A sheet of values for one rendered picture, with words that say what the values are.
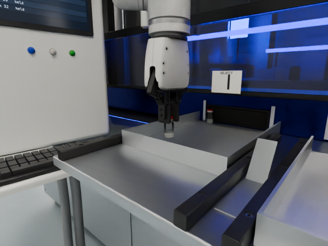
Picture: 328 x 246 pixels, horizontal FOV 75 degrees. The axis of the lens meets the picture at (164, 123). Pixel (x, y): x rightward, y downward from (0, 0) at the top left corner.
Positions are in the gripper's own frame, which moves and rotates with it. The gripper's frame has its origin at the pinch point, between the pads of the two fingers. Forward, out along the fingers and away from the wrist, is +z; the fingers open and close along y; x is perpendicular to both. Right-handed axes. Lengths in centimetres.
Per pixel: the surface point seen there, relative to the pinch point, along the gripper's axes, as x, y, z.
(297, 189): 25.7, 2.6, 7.7
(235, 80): 6.4, -20.1, -6.8
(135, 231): -37, -21, 63
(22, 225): -132, 2, 95
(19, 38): -45, 13, -18
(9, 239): -123, 11, 95
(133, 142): -5.6, 5.7, 6.7
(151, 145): 0.0, 5.7, 6.0
